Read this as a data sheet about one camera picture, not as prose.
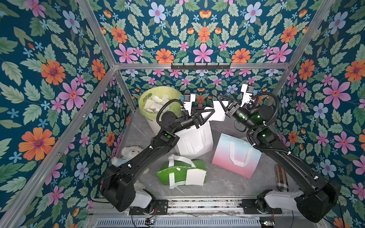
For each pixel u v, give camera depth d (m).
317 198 0.37
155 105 0.88
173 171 0.66
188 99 0.56
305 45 0.81
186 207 0.75
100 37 0.78
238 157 0.76
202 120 0.57
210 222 0.77
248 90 0.53
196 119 0.56
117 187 0.41
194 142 0.85
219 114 0.59
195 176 0.66
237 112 0.55
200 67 0.91
